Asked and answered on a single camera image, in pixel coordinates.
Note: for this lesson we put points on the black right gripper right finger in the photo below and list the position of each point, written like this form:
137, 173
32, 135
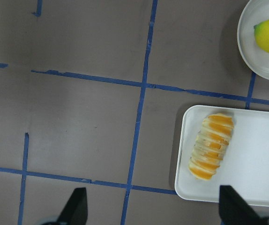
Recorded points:
234, 210

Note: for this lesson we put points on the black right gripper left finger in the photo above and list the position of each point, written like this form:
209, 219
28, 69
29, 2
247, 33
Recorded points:
75, 211

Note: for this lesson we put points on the striped orange bread roll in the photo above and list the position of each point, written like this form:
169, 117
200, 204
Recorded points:
210, 145

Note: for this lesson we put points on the white round plate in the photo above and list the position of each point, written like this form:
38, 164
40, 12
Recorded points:
255, 12

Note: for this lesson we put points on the white rectangular tray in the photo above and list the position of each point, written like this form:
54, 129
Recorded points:
245, 166

